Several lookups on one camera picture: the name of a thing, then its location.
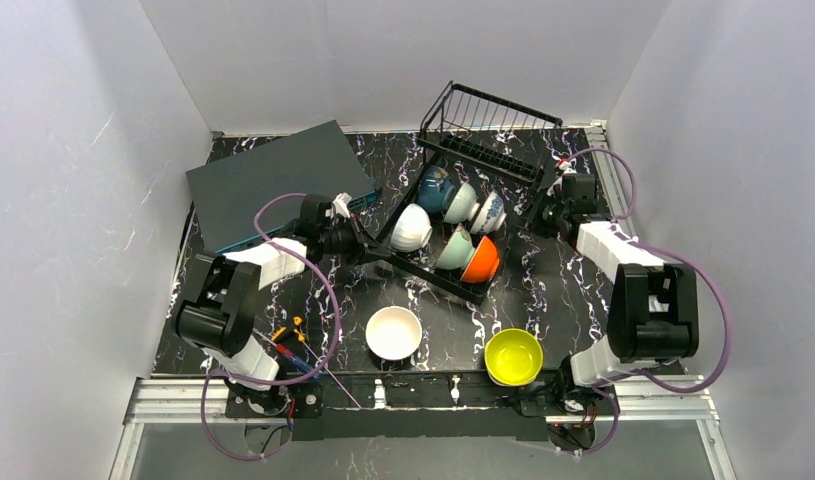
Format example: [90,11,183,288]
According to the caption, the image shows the white ribbed bowl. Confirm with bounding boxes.
[390,203,433,253]

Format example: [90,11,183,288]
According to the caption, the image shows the blue floral white bowl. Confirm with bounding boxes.
[470,191,507,235]

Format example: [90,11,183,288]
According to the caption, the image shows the celadon green bowl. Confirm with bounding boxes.
[434,224,476,271]

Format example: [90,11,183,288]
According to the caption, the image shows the black wire dish rack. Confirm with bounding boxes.
[377,81,564,305]

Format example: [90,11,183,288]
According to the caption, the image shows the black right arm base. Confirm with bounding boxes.
[496,376,621,456]

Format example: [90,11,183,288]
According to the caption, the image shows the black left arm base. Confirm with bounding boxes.
[223,380,323,457]

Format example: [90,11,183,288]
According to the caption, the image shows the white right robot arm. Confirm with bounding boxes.
[532,173,699,392]

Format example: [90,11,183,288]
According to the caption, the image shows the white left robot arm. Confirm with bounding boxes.
[167,193,392,391]

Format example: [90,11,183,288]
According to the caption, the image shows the red blue screwdriver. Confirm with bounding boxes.
[254,331,320,381]

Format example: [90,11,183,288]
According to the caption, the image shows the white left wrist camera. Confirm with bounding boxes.
[332,192,352,218]

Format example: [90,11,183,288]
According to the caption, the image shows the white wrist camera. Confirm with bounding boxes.
[555,158,577,177]
[332,192,352,218]

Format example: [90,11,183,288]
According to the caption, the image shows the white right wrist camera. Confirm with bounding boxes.
[555,158,577,177]

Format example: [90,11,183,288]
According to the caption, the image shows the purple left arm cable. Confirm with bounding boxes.
[200,192,343,462]

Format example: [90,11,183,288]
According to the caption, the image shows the grey blue network switch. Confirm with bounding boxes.
[186,120,379,253]

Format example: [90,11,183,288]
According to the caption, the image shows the orange handled pliers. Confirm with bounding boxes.
[270,316,306,344]

